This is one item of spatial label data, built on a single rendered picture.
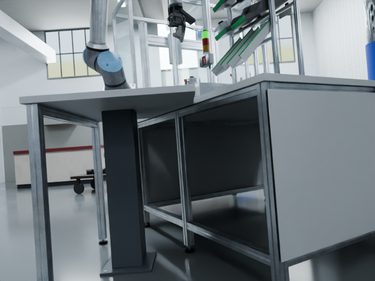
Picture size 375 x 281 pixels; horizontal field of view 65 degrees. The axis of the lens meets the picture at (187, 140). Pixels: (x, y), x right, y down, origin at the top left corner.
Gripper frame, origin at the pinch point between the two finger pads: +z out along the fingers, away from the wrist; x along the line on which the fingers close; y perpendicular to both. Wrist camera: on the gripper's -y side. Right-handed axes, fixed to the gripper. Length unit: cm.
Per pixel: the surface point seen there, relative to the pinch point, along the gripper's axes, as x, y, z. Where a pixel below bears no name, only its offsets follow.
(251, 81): 63, 6, 39
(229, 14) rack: 16.0, -23.2, -11.6
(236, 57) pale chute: 31.0, -13.4, 18.4
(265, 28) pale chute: 45, -21, 8
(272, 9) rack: 49, -23, 0
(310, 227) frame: 70, -11, 96
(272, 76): 70, 2, 38
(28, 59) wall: -800, 69, -221
